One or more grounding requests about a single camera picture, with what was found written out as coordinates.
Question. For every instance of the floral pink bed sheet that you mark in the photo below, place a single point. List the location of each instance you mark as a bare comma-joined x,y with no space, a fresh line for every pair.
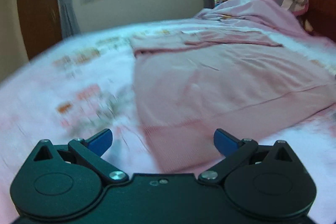
85,84

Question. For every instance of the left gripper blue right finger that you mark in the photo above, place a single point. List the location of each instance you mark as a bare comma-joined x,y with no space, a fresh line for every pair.
236,152

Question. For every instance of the pink blanket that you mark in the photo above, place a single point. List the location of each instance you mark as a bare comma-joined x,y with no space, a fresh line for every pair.
263,12

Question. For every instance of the brown wooden door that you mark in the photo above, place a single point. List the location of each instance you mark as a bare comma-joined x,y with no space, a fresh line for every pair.
40,25

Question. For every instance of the pink long sleeve sweater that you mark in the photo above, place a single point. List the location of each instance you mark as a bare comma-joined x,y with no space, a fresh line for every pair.
189,84

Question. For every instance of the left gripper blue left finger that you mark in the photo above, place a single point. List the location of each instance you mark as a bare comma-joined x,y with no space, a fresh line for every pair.
88,153

